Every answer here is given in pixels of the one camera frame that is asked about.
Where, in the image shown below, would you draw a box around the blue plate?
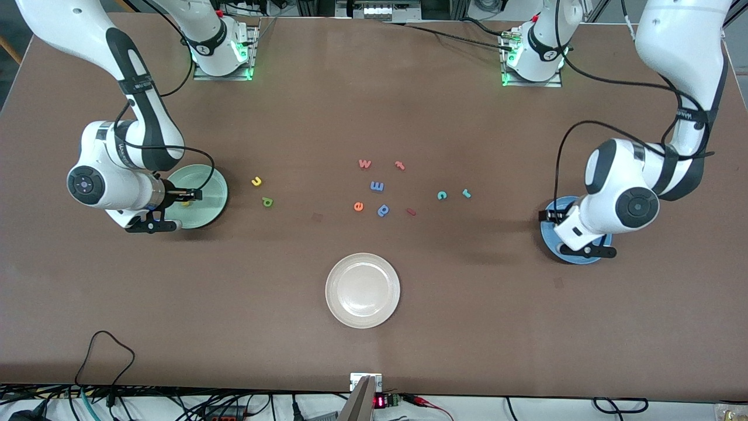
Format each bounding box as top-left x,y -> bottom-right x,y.
540,196 -> 612,265

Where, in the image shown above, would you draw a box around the green plate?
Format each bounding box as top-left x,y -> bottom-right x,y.
166,164 -> 228,230

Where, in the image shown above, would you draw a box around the grey equipment box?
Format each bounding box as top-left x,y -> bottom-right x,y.
335,0 -> 422,23

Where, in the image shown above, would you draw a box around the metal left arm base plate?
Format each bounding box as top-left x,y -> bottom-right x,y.
500,29 -> 563,88

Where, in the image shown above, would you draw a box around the black looped cable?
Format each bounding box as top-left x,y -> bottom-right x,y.
74,330 -> 136,405

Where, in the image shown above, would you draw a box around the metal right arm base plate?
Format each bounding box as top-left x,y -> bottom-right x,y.
193,23 -> 259,81

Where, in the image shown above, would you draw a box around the black coiled cable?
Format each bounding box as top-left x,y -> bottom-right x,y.
593,397 -> 650,415

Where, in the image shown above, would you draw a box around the short black table cable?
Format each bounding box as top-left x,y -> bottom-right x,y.
459,16 -> 515,39

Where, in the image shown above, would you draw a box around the long black table cable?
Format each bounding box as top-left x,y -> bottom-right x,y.
345,16 -> 518,53

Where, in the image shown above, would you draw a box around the red clip wires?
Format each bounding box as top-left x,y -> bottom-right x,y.
403,394 -> 455,421

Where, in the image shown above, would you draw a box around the white mount plate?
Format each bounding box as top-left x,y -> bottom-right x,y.
349,372 -> 383,392

